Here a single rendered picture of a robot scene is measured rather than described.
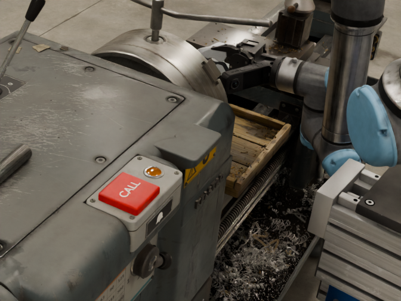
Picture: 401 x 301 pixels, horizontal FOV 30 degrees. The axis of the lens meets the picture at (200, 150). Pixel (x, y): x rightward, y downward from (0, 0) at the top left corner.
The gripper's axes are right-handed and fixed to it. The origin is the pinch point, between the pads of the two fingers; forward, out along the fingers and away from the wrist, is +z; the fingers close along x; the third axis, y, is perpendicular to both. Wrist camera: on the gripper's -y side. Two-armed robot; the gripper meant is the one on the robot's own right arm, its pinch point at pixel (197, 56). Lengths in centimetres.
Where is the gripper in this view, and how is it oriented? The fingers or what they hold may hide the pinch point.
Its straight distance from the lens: 173.6
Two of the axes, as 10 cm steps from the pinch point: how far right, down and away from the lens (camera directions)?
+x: 0.1, -8.2, -5.7
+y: 4.7, -5.0, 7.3
